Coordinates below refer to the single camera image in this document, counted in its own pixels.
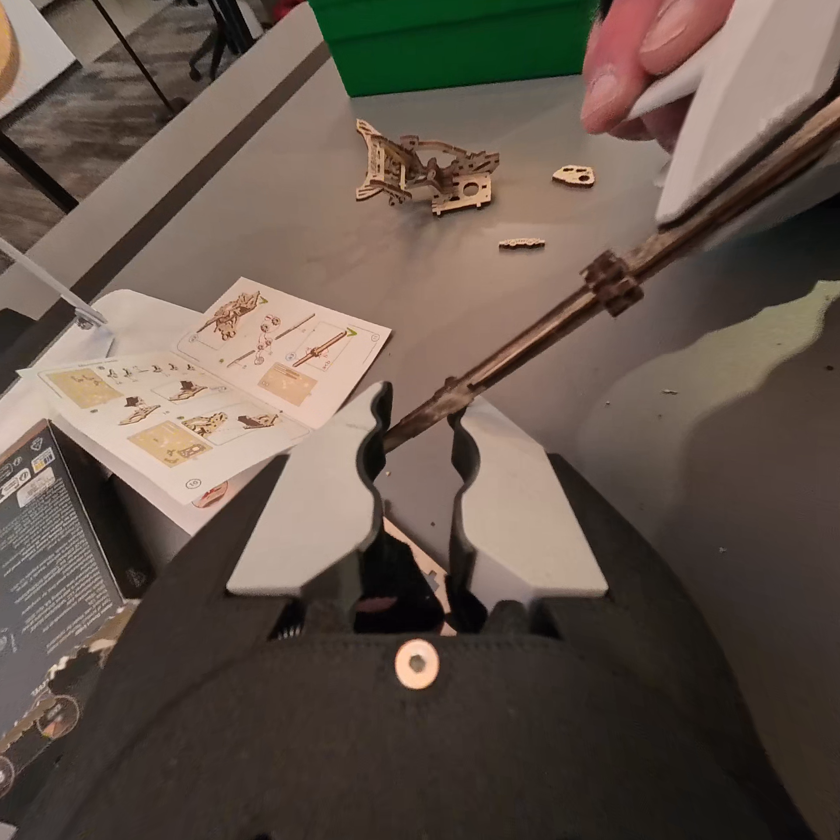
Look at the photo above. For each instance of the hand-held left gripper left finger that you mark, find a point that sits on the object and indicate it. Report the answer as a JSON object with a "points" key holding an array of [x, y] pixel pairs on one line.
{"points": [[308, 505]]}

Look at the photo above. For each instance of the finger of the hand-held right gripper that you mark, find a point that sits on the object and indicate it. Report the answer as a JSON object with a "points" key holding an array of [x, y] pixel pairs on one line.
{"points": [[794, 197], [754, 98]]}

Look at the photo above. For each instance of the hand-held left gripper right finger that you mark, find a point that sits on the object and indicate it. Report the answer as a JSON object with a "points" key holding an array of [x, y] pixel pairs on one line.
{"points": [[525, 525]]}

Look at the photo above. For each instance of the wooden rod with gear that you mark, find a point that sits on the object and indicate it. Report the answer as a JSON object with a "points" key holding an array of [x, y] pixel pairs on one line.
{"points": [[525, 341]]}

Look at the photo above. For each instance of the wooden model assembly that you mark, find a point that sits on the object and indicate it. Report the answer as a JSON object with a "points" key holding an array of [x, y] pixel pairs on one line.
{"points": [[469, 190]]}

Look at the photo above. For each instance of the person's right hand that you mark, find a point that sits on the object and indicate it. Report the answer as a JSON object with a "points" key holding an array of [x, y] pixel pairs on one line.
{"points": [[630, 59]]}

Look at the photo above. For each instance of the white instruction booklet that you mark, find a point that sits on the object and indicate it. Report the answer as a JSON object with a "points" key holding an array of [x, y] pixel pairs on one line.
{"points": [[197, 420]]}

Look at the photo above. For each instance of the small wooden piece with holes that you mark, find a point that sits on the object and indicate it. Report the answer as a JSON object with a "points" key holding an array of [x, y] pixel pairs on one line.
{"points": [[574, 176]]}

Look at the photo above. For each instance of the black cardboard packaging box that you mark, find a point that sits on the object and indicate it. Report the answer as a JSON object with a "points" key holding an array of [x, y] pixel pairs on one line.
{"points": [[52, 558]]}

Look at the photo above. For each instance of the small toothed wooden strip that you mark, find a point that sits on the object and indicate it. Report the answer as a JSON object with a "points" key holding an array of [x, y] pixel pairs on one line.
{"points": [[522, 243]]}

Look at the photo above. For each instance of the green plastic bin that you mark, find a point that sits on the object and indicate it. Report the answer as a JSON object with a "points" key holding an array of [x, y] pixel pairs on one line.
{"points": [[446, 46]]}

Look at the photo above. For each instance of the clear plastic strip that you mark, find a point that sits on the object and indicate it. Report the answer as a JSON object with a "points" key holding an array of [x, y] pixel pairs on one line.
{"points": [[46, 282]]}

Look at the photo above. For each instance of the black office chair base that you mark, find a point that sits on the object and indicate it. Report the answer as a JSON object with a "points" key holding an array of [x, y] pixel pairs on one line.
{"points": [[220, 39]]}

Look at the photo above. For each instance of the grey side table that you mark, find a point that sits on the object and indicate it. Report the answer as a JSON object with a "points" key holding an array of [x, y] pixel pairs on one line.
{"points": [[39, 59]]}

